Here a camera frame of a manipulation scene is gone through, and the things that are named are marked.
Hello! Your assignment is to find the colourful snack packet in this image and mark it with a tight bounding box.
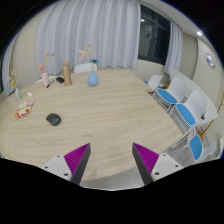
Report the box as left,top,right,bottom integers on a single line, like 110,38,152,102
13,99,35,120

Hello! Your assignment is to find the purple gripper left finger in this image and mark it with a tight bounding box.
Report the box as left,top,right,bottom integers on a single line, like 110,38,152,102
42,142,92,186

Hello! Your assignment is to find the blue ceramic vase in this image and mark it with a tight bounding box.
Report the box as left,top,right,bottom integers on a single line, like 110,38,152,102
88,59,99,86

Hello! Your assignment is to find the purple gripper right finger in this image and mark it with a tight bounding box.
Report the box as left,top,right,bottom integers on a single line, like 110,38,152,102
131,142,184,186

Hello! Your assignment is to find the white chair behind table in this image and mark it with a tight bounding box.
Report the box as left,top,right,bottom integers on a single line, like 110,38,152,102
74,63,97,73

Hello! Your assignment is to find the black pen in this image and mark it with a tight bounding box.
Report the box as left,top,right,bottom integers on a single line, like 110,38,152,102
46,80,55,88

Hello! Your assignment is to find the white chair blue seat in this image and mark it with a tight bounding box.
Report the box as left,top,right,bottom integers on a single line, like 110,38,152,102
153,77,187,112
169,90,207,134
146,75,163,92
169,134,220,164

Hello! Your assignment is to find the white curtain centre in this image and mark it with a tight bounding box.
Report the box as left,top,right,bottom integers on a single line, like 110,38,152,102
35,0,141,74

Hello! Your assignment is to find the white curtain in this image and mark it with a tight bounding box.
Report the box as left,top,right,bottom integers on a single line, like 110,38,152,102
35,0,141,74
2,37,16,96
164,21,183,74

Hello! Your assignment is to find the black computer mouse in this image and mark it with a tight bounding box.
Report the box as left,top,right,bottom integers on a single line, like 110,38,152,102
46,113,61,126

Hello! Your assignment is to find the dark window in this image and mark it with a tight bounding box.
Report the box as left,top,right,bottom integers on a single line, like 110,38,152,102
138,6,170,65

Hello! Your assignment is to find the small black box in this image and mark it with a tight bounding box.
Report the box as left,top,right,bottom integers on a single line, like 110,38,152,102
56,77,64,83

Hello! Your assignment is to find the green vase with flowers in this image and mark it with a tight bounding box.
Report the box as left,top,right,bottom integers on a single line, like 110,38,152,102
9,70,22,100

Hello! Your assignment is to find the white chair blue seat near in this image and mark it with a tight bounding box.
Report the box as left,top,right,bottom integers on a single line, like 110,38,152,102
169,134,220,164

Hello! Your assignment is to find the gold thermos bottle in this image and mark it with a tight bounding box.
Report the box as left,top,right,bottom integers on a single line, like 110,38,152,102
62,61,72,86

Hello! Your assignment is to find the white curtain left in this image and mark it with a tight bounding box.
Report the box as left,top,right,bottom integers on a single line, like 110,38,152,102
2,37,16,96

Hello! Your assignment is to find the white chair blue seat far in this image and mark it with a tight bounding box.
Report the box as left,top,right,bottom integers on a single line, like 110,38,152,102
146,75,163,92

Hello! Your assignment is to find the white curtain right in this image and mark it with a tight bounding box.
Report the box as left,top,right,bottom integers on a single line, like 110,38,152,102
164,21,183,74

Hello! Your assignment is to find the pink vase with flowers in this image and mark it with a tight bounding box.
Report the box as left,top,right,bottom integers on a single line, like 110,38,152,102
38,52,50,88

